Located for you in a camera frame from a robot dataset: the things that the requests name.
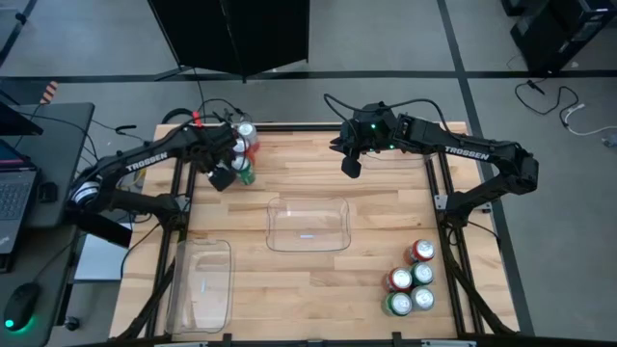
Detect grey desk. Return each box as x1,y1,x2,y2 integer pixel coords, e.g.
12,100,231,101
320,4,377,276
0,101,96,347

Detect silver can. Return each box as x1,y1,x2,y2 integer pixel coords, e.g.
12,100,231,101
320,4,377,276
410,285,437,311

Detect black floor cable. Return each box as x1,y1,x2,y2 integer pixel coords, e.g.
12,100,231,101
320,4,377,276
514,79,579,127

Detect black aluminium table frame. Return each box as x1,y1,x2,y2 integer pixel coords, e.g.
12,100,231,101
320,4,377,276
113,122,520,347

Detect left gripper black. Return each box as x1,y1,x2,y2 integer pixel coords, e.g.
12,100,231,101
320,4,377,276
192,122,238,193

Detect dark laptop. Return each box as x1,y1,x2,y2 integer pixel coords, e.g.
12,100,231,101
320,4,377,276
0,139,40,256

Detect red soda can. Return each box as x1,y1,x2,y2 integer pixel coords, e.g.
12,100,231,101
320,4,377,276
232,138,256,163

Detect green Sprite can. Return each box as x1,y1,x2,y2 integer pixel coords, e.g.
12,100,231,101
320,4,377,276
383,291,415,318
411,261,435,286
230,154,256,187

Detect thick black looped cable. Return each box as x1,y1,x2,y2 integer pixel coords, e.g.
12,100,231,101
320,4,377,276
161,108,201,126

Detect black equipment cabinet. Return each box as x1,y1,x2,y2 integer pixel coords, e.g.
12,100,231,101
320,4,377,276
500,0,617,74

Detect orange black striped object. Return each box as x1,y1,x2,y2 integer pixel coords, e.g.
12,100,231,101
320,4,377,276
39,80,60,106

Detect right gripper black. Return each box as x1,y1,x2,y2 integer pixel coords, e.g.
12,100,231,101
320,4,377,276
330,103,401,179

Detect black standing panel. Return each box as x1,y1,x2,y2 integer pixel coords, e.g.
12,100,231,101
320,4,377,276
147,0,310,83

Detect small black desk device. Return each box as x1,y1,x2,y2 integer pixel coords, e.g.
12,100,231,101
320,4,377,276
38,181,60,204

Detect white pink Spindrift can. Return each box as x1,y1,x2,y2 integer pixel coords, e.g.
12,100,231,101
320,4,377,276
236,120,260,145

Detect black computer mouse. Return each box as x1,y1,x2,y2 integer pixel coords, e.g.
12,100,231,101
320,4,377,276
3,282,42,334

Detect clear plastic bin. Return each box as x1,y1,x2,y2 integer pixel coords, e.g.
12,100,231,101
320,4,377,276
359,120,440,171
165,239,233,336
265,196,352,254

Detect white box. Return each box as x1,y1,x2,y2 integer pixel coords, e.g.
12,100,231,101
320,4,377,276
73,222,134,282

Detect white floor cable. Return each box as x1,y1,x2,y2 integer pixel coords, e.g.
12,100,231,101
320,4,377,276
562,102,617,138

